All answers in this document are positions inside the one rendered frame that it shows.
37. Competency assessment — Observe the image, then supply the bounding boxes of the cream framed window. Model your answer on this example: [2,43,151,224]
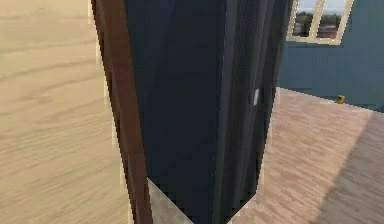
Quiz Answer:
[285,0,355,46]

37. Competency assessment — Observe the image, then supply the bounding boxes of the dark blue wardrobe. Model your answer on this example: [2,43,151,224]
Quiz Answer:
[123,0,294,224]

